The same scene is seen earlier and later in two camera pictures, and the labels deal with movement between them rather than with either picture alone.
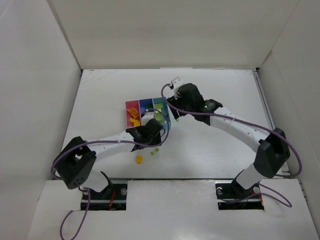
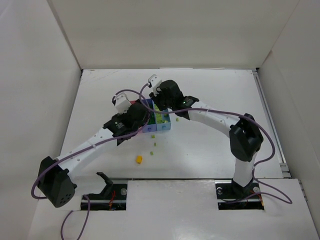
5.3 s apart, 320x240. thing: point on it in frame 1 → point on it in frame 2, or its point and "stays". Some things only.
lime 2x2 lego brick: [158, 106] stays
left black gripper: [155, 139] → [144, 116]
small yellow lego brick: [139, 159] stays
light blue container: [161, 112] stays
